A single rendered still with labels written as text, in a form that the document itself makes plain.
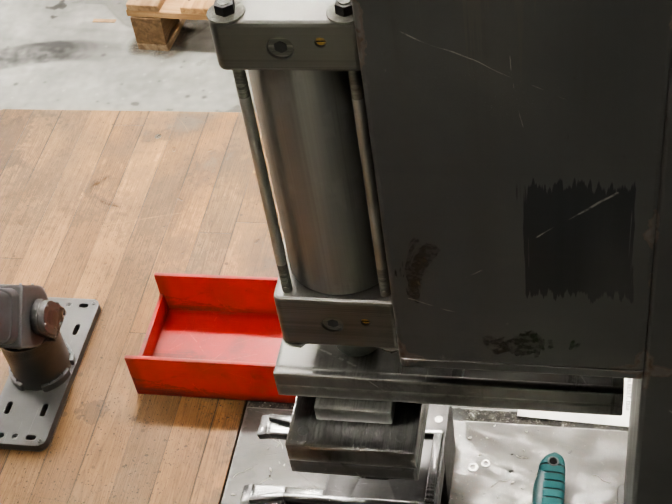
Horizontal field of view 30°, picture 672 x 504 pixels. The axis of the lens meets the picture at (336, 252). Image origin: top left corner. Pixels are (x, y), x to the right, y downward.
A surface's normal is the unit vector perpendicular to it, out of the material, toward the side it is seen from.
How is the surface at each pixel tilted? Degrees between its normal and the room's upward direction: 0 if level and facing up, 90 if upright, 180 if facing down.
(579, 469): 0
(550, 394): 90
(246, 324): 0
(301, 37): 90
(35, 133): 0
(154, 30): 90
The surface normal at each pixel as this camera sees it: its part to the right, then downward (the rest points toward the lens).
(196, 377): -0.17, 0.72
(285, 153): -0.53, 0.65
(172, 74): -0.12, -0.69
